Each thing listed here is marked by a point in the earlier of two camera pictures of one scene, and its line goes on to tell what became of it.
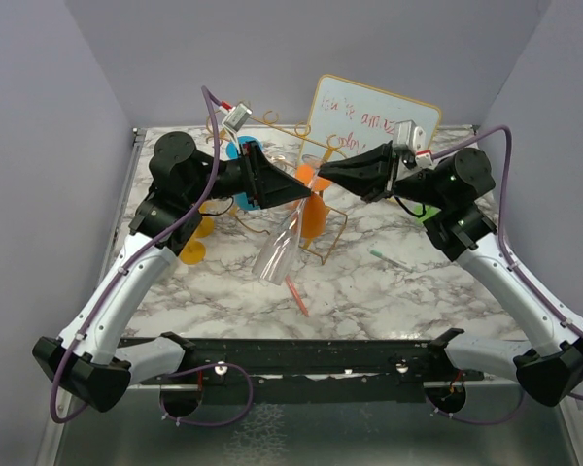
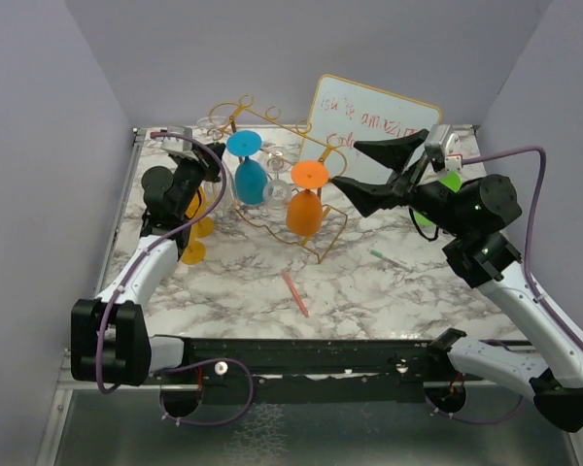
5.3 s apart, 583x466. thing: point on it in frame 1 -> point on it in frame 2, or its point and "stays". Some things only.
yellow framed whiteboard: (348, 118) stays
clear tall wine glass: (274, 260) -> (220, 192)
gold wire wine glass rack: (272, 167) stays
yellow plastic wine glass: (193, 252) stays
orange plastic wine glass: (314, 212) stays
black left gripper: (269, 184) -> (205, 161)
